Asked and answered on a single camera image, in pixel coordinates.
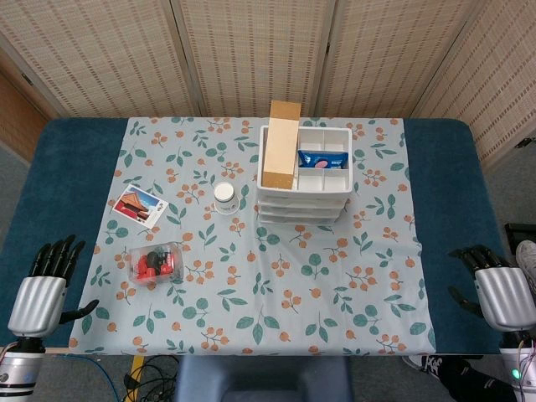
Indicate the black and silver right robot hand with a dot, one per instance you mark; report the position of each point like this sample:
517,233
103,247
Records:
504,297

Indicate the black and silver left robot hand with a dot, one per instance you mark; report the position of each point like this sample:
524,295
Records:
37,301

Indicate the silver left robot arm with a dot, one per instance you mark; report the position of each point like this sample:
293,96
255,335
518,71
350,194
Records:
19,368

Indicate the white drawer organizer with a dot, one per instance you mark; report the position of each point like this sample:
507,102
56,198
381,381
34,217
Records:
322,184

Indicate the white shoe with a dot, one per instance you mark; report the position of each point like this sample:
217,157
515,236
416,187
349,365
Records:
527,261

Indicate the black floor object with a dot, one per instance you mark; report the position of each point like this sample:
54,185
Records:
521,234

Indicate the black trouser leg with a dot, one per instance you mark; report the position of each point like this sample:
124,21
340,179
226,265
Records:
473,383

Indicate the black and white sneaker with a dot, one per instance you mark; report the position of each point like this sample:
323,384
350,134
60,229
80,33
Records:
423,365

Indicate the clear box of coffee capsules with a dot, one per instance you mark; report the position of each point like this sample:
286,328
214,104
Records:
155,264

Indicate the teal table cover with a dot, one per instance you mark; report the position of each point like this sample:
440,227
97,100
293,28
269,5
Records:
71,176

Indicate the red building postcard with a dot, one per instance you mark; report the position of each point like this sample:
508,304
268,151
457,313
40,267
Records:
140,205

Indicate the white paper cup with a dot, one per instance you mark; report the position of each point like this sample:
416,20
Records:
225,194

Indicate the floral print tablecloth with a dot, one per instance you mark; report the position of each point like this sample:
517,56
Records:
259,293

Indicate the blue snack packet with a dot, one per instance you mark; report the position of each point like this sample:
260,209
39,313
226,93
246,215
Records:
322,161

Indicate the tan rectangular block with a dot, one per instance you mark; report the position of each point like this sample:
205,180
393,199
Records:
280,146

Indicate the woven folding screen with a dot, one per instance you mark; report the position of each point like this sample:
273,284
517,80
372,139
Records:
251,54

